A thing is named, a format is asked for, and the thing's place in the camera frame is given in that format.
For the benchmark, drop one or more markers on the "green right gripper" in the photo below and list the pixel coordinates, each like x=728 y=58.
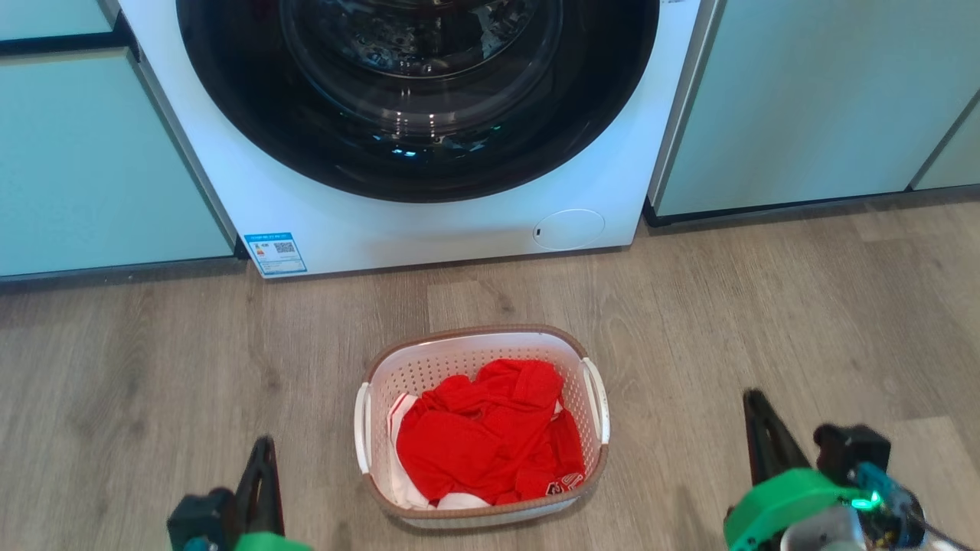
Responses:
x=773 y=501

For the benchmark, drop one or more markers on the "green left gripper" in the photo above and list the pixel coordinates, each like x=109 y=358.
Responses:
x=268 y=543

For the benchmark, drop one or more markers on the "white perforated laundry basket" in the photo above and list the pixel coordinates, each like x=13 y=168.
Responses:
x=444 y=356

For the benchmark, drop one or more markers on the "red mesh jersey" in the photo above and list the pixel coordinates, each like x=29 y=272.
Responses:
x=482 y=436

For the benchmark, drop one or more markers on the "blue energy label sticker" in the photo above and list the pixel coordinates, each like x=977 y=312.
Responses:
x=276 y=255

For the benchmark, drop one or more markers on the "round white filter cover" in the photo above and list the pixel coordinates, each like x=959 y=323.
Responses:
x=569 y=229

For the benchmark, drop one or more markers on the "white front-load washing machine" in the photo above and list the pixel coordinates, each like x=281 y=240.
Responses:
x=429 y=229

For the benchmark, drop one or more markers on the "wide pale green cabinet panel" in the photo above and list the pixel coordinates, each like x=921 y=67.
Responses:
x=804 y=107

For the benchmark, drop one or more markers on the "narrow pale green cabinet door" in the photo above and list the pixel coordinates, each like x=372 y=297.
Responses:
x=957 y=161

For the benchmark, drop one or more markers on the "large pale green cabinet door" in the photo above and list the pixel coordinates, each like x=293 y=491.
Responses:
x=92 y=168

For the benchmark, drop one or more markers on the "black round washer door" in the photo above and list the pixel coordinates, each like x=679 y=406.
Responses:
x=253 y=115

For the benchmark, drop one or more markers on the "pale green cabinet drawer front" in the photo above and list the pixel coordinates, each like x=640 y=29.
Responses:
x=53 y=15

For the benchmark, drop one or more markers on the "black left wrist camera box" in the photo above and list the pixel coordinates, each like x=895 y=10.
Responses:
x=200 y=516

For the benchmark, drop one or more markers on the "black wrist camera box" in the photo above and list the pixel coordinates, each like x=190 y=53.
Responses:
x=200 y=516
x=850 y=448

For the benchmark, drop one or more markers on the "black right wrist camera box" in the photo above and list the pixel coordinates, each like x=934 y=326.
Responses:
x=850 y=448

